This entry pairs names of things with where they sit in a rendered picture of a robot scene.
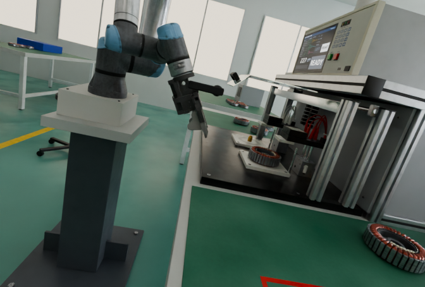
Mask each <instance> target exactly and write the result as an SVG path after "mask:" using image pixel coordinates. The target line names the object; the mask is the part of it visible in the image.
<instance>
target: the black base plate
mask: <svg viewBox="0 0 425 287"><path fill-rule="evenodd" d="M207 126H208V127H207V130H208V134H207V138H205V136H204V133H203V131H202V137H201V156H200V184H203V185H209V186H215V187H218V188H224V189H228V190H233V191H237V192H243V193H249V194H253V195H258V196H262V197H267V198H273V199H277V200H282V201H286V202H292V203H296V204H302V205H307V206H311V207H317V208H320V209H326V210H329V211H335V212H341V213H345V214H351V215H354V216H360V217H361V215H362V213H363V211H364V210H363V209H362V208H360V207H359V206H358V205H357V204H355V207H354V208H353V209H351V208H350V207H344V206H342V204H341V203H339V201H338V200H339V198H340V195H341V193H342V191H341V190H339V189H338V188H337V187H336V186H335V185H334V184H332V182H330V181H329V182H328V184H327V186H326V189H325V191H324V194H323V197H322V199H321V201H320V202H318V201H316V200H310V198H309V197H308V196H307V195H306V193H307V190H308V188H309V185H310V183H311V179H312V177H313V174H314V172H315V168H314V171H313V174H312V176H311V178H307V177H303V176H298V175H297V174H296V173H295V172H294V171H293V169H292V170H291V171H290V177H289V178H288V177H285V176H280V175H276V174H271V173H265V172H262V171H256V170H253V169H247V168H246V167H245V165H244V163H243V161H242V158H241V156H240V154H239V150H244V151H247V152H249V150H250V148H247V147H242V146H239V145H235V143H234V141H233V138H232V136H231V134H232V133H233V134H236V135H241V136H245V137H249V136H250V135H249V134H246V133H241V132H238V131H233V130H228V129H224V128H220V127H216V126H211V125H207ZM252 138H255V139H258V140H261V141H262V142H263V143H264V145H265V146H266V147H267V148H268V145H269V142H270V139H268V138H261V137H257V136H255V135H252ZM272 142H273V140H272ZM271 144H272V143H271ZM269 149H270V150H273V151H275V150H274V149H273V148H272V147H271V146H270V148H269ZM275 152H276V151H275ZM277 153H278V154H279V155H280V156H281V161H280V163H281V164H282V165H283V167H284V168H285V169H286V170H287V171H288V170H289V167H290V164H291V161H292V158H293V155H294V153H295V151H294V150H293V149H291V148H290V147H289V146H288V150H287V152H286V154H283V153H280V152H277Z"/></svg>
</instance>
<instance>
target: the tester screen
mask: <svg viewBox="0 0 425 287"><path fill-rule="evenodd" d="M335 28H336V26H334V27H331V28H328V29H326V30H323V31H320V32H317V33H315V34H312V35H309V36H306V37H305V39H304V42H303V44H302V48H301V51H300V54H299V58H298V61H297V64H296V66H297V65H305V64H308V67H309V64H310V62H311V58H312V57H313V56H321V55H326V54H327V52H328V51H325V52H319V53H314V50H315V47H316V46H318V45H321V44H326V43H329V42H330V43H331V40H332V37H333V34H334V31H335ZM329 46H330V45H329ZM328 48H329V47H328ZM313 53H314V54H313ZM301 58H307V61H306V63H301V64H300V60H301ZM308 67H307V68H304V69H295V70H294V71H317V70H321V69H311V70H308Z"/></svg>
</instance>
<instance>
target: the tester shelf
mask: <svg viewBox="0 0 425 287"><path fill-rule="evenodd" d="M275 81H277V82H281V83H285V84H289V85H293V86H296V87H301V88H303V89H308V90H313V91H316V92H319V93H323V94H330V95H337V96H342V97H349V98H353V99H360V100H365V101H372V102H379V103H383V104H391V105H396V106H403V107H410V108H414V109H421V110H424V111H425V90H421V89H417V88H414V87H410V86H407V85H402V84H400V83H395V82H391V81H388V80H385V79H382V78H378V77H375V76H371V75H276V78H275Z"/></svg>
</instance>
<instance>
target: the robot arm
mask: <svg viewBox="0 0 425 287"><path fill-rule="evenodd" d="M171 1H172V0H148V4H147V11H146V14H145V21H144V27H143V31H142V34H141V33H138V27H139V12H140V0H115V4H114V18H113V25H110V24H108V25H107V26H106V31H105V37H100V38H99V41H98V46H97V56H96V62H95V73H94V76H93V77H92V79H91V81H90V83H89V86H88V92H90V93H91V94H94V95H98V96H101V97H107V98H112V99H125V98H127V93H128V92H127V88H126V81H125V77H126V72H127V73H133V74H137V75H143V76H146V77H153V78H157V77H159V76H160V75H161V74H162V73H163V71H164V68H165V66H166V63H167V65H168V68H169V72H170V75H171V77H173V79H172V80H168V84H169V85H170V87H171V91H172V93H173V96H172V99H173V102H174V104H175V107H176V111H177V113H178V115H181V114H187V113H190V111H192V117H191V118H190V119H189V124H188V125H187V127H188V129H189V130H202V131H203V133H204V136H205V138H207V134H208V130H207V127H208V126H207V122H206V118H205V115H204V112H203V108H202V102H201V99H200V95H199V90H200V91H203V92H207V93H211V94H213V95H214V96H222V95H223V93H224V89H223V88H222V87H221V86H220V85H215V86H212V85H207V84H204V83H199V82H195V81H191V80H190V81H189V79H188V78H190V77H193V76H195V75H194V72H193V70H194V69H193V66H192V62H191V60H190V56H189V53H188V50H187V46H186V43H185V39H184V37H183V36H184V35H183V34H182V30H181V28H180V25H179V24H178V23H167V20H168V15H169V9H170V6H171ZM182 82H185V85H183V84H182Z"/></svg>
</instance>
